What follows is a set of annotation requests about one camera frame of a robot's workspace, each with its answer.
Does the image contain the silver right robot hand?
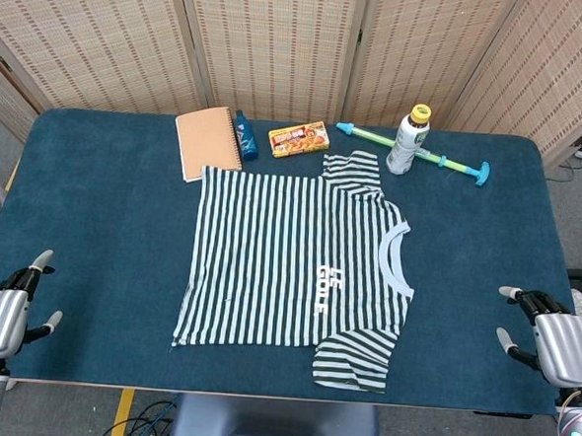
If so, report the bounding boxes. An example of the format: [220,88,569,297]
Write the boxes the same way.
[492,284,582,390]

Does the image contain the blue carpet table cover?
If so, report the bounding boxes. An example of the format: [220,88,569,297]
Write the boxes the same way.
[0,104,582,419]

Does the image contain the yellow curry box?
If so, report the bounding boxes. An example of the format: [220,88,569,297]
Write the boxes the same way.
[266,117,333,162]

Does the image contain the green white striped T-shirt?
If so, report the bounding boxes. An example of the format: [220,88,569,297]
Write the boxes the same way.
[169,139,423,398]

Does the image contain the blue robot base seat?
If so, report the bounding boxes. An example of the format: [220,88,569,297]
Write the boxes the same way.
[167,392,384,436]

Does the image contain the green blue water squirter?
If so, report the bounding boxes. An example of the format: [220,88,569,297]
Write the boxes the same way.
[332,121,494,188]

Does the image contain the white bottle yellow cap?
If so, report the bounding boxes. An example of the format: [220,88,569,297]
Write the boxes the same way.
[384,102,433,178]

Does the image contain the bamboo folding screen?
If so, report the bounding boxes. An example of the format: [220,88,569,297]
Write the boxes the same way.
[0,0,582,171]

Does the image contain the small blue bottle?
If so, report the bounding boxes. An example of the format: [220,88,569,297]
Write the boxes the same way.
[230,109,262,164]

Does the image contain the yellow floor tape strip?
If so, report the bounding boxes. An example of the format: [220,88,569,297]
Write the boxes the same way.
[109,387,136,436]

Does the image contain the black floor cables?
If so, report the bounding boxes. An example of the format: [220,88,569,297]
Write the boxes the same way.
[92,393,181,436]

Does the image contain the tan spiral notebook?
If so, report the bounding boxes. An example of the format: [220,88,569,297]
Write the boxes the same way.
[171,104,249,187]

